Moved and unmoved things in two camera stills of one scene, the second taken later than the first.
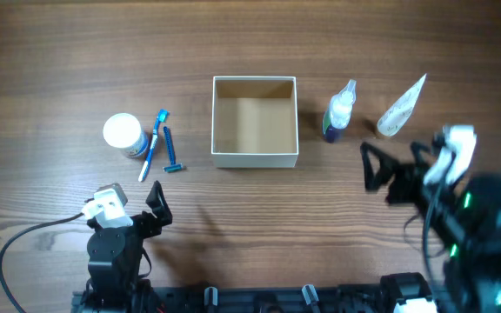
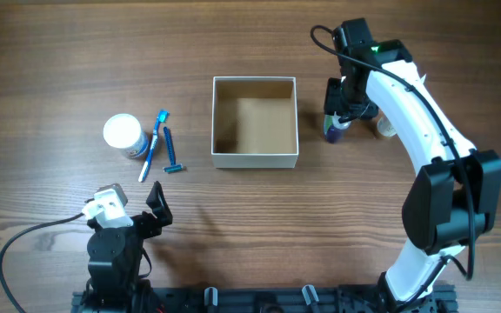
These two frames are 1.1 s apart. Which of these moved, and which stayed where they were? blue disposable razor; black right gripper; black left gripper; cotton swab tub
Moved: black right gripper
Stayed: black left gripper; blue disposable razor; cotton swab tub
